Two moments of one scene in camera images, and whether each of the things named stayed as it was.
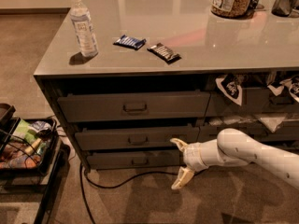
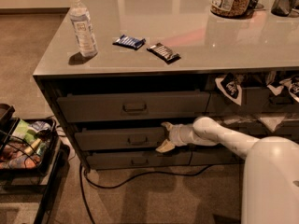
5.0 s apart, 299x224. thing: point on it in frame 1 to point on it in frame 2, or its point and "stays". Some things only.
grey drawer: x=134 y=106 stays
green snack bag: x=22 y=133 stays
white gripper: x=192 y=155 to x=177 y=135
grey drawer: x=135 y=160 stays
